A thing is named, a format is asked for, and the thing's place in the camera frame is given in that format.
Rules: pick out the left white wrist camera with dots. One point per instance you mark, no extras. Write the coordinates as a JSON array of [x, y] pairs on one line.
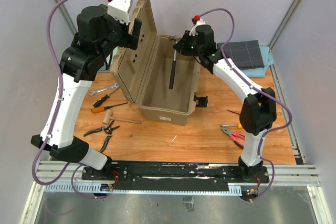
[[119, 10]]

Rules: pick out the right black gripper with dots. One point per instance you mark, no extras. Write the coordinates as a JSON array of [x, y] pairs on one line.
[[179, 46]]

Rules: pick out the wooden handle tool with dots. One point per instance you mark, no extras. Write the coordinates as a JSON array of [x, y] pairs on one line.
[[109, 116]]

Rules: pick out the red handled pliers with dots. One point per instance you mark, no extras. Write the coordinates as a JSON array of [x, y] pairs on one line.
[[234, 136]]

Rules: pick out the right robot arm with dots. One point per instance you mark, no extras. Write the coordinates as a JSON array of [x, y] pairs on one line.
[[258, 111]]

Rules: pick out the small claw hammer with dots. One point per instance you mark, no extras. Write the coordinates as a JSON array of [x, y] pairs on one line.
[[172, 75]]

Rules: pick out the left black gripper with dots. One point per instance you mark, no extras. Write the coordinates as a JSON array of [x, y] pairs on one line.
[[132, 39]]

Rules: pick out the orange handled black screwdriver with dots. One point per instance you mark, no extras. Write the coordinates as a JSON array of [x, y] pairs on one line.
[[104, 108]]

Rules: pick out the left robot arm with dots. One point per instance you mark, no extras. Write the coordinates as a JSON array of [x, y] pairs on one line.
[[101, 29]]

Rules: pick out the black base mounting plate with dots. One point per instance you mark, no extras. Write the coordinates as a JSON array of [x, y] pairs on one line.
[[172, 176]]

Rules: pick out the silver open-end wrench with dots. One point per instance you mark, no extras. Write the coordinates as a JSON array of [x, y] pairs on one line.
[[93, 92]]

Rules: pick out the dark grey checked cloth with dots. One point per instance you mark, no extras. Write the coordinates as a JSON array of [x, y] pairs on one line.
[[245, 54]]

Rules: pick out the light blue folded cloth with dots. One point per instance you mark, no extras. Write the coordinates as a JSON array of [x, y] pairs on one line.
[[267, 60]]

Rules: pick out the black handled pliers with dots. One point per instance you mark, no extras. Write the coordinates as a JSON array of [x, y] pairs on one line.
[[108, 131]]

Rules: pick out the blue slotted cable duct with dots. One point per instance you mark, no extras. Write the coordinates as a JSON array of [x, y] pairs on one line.
[[66, 187]]

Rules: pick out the tan plastic tool box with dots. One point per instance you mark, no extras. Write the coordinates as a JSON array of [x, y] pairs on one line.
[[143, 75]]

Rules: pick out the black yellow handled screwdriver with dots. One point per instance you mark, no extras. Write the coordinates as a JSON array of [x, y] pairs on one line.
[[99, 102]]

